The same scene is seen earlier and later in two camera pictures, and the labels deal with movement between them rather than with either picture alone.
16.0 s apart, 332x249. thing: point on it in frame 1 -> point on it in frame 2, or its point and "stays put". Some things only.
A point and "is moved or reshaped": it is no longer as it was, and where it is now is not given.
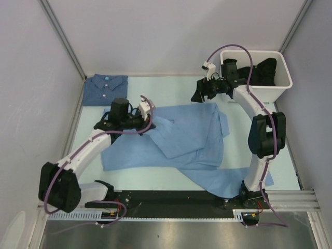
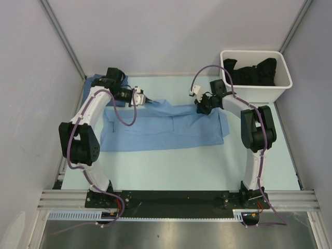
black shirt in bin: (263, 72) stays put
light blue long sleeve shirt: (185, 137) is moved or reshaped
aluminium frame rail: (303, 201) stays put
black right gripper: (204, 86) -> (200, 108)
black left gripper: (144, 124) -> (148, 100)
